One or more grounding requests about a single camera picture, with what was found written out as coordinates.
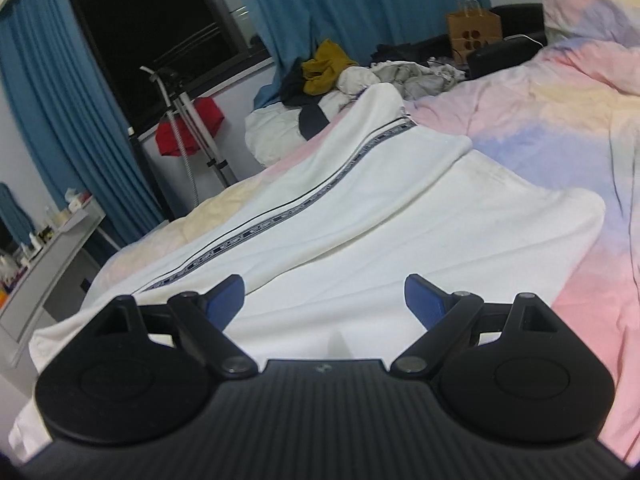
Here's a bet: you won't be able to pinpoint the wavy black-framed mirror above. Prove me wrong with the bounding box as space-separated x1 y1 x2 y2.
0 182 33 251

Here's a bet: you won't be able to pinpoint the white dressing table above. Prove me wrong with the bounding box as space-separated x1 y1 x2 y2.
0 197 121 366

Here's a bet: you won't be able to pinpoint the white pants with striped trim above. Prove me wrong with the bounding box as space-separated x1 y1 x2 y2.
7 82 607 463

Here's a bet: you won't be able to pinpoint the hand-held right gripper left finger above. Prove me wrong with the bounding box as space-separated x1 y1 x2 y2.
82 274 260 380

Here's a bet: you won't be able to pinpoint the pastel pillow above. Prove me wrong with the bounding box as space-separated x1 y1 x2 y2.
542 0 640 53

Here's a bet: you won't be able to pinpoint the garment steamer stand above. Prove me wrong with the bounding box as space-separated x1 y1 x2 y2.
140 64 238 211

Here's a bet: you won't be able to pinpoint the brown paper bag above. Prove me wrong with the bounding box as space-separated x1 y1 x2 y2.
446 0 502 58

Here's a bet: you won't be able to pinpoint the pile of clothes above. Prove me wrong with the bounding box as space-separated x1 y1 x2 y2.
244 95 361 166

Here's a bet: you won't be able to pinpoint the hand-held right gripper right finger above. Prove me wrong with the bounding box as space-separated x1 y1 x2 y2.
390 273 563 377

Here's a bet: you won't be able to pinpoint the black cloth pile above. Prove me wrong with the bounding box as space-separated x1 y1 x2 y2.
370 35 458 63

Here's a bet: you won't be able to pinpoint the black garment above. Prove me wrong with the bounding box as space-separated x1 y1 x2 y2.
280 67 333 138

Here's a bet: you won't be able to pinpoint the white garment with purple label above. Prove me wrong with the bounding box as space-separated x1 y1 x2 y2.
337 65 381 96

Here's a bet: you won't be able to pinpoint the pastel bed blanket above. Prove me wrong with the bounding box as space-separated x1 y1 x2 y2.
97 35 640 456

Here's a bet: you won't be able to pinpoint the white tissue box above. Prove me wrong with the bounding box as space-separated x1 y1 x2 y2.
64 187 93 212

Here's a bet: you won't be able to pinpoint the black armchair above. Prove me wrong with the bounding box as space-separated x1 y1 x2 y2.
467 2 546 81

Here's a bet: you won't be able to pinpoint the blue curtain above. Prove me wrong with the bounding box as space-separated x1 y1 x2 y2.
0 0 166 251
225 0 493 106

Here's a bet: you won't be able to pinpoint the dark window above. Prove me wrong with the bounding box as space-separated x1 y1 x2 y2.
60 0 273 136

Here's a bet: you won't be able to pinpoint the red garment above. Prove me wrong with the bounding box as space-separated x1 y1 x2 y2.
155 97 226 157

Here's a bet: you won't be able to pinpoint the mustard yellow garment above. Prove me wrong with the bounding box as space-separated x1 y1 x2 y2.
301 38 360 97

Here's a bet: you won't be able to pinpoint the grey crumpled garment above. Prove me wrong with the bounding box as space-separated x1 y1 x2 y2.
372 60 468 101

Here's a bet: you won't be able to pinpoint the group of cosmetic bottles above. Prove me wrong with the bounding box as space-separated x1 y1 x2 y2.
0 205 66 301

